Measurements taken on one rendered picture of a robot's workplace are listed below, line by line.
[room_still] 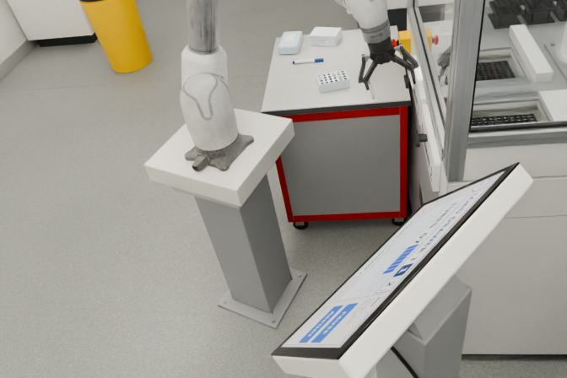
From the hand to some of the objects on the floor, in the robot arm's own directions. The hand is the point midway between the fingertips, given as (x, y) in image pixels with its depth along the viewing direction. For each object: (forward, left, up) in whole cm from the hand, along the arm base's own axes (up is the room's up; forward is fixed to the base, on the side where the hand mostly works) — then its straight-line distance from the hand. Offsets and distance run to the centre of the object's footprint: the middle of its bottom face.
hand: (391, 89), depth 170 cm
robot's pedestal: (-45, -43, -90) cm, 109 cm away
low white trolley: (-38, +30, -90) cm, 102 cm away
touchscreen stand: (+35, -81, -90) cm, 126 cm away
